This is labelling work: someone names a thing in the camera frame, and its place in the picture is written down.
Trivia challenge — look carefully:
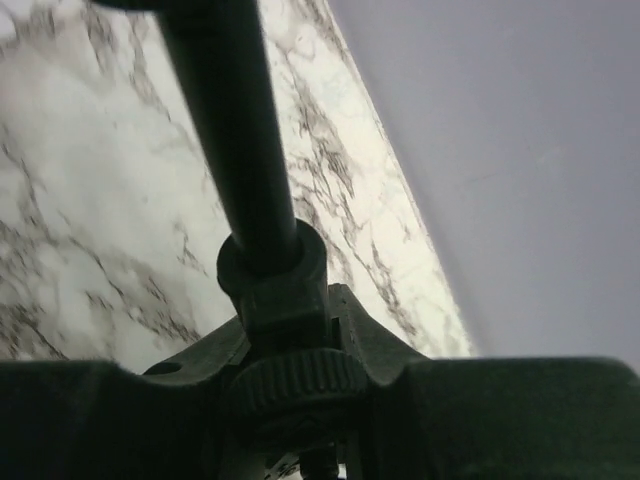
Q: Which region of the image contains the black tripod microphone stand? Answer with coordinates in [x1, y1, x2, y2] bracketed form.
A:
[92, 0, 374, 480]

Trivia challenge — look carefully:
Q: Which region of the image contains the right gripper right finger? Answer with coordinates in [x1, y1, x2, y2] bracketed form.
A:
[327, 282, 640, 480]

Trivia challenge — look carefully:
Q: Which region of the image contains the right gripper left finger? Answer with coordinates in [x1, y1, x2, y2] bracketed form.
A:
[0, 317, 251, 480]

